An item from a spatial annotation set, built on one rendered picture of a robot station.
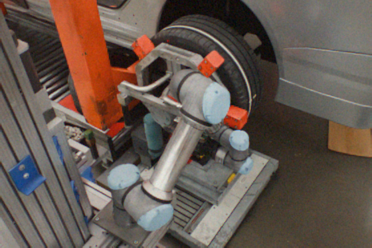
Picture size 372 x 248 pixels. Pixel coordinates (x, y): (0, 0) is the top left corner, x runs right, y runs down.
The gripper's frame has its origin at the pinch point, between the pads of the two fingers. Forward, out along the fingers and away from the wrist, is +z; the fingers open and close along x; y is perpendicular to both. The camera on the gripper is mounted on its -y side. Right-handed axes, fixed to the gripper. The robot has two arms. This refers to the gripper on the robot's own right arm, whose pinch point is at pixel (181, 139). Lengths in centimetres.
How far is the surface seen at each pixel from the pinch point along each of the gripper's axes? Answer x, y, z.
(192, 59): -21.5, 29.0, 7.1
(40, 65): -55, -59, 199
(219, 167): -40, -60, 4
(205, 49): -28.9, 31.0, 4.7
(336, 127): -138, -82, -40
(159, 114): -6.0, 2.6, 17.5
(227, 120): -20.4, 2.2, -12.3
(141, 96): -1.6, 14.9, 22.7
